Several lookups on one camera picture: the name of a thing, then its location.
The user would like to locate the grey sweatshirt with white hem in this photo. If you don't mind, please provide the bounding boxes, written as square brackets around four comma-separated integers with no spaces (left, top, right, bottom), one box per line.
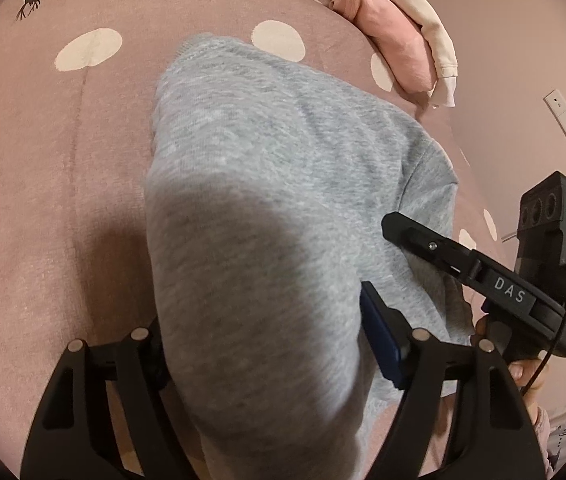
[144,32,474,480]

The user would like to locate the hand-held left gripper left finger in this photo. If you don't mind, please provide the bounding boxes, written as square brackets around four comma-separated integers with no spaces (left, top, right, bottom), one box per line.
[20,316,198,480]

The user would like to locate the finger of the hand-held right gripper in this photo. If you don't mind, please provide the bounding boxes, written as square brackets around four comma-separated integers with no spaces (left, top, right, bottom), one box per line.
[381,211,484,287]

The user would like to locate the pink polka dot bedsheet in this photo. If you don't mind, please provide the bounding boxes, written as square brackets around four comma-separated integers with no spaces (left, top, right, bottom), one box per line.
[0,0,516,480]

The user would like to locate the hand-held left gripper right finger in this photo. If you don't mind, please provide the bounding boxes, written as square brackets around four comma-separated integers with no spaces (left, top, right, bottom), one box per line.
[359,281,546,480]

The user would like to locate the folded cream garment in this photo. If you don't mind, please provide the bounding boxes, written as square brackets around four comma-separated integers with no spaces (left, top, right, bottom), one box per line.
[360,0,460,109]

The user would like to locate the person's right hand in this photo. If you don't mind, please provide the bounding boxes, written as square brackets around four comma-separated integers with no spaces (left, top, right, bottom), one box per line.
[474,316,550,413]

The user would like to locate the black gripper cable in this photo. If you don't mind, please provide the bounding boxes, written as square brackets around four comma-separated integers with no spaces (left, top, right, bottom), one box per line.
[522,305,566,392]

